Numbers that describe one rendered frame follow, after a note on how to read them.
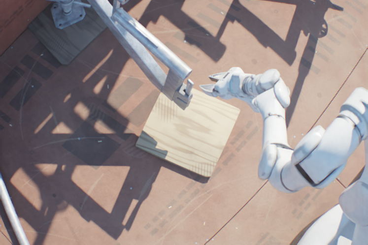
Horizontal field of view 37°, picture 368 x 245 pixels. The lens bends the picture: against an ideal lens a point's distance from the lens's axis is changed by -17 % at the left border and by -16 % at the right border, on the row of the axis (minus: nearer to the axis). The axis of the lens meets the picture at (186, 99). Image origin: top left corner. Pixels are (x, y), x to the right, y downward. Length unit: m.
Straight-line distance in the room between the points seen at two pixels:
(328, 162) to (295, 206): 1.33
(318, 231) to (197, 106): 0.80
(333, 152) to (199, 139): 1.35
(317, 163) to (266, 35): 1.57
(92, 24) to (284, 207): 1.11
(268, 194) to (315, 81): 0.55
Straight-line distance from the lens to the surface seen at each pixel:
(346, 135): 1.17
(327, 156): 1.16
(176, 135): 2.44
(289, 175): 1.29
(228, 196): 2.43
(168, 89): 2.30
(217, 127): 2.47
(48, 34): 2.62
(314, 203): 2.51
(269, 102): 1.66
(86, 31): 2.60
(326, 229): 2.14
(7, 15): 2.43
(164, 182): 2.41
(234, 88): 1.87
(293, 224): 2.47
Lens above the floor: 2.34
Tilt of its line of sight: 68 degrees down
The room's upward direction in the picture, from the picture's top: 17 degrees clockwise
